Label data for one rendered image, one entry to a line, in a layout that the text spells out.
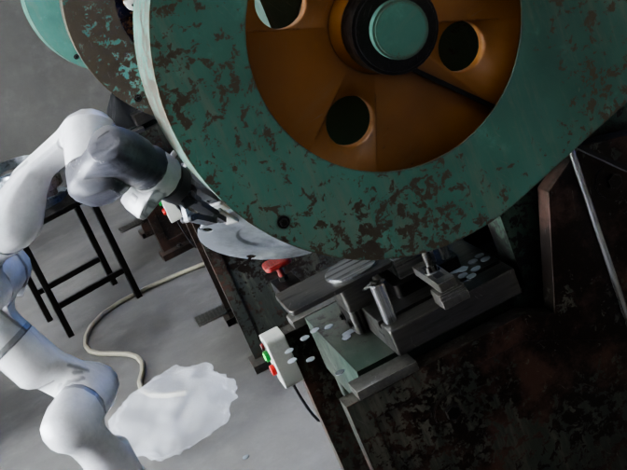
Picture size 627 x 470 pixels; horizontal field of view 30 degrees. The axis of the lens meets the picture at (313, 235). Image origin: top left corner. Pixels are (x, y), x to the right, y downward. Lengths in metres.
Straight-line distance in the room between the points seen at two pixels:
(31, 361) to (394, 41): 1.02
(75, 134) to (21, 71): 6.84
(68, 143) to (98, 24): 1.56
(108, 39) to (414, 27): 1.88
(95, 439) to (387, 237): 0.78
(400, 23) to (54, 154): 0.72
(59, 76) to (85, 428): 6.74
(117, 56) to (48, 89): 5.33
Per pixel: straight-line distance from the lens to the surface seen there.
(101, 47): 3.73
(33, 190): 2.30
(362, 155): 2.12
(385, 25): 1.96
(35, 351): 2.47
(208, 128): 1.96
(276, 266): 2.86
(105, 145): 2.08
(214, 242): 2.51
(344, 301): 2.56
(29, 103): 9.05
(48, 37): 5.43
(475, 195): 2.14
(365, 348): 2.54
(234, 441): 3.85
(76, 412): 2.44
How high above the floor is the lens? 1.72
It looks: 19 degrees down
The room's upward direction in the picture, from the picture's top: 23 degrees counter-clockwise
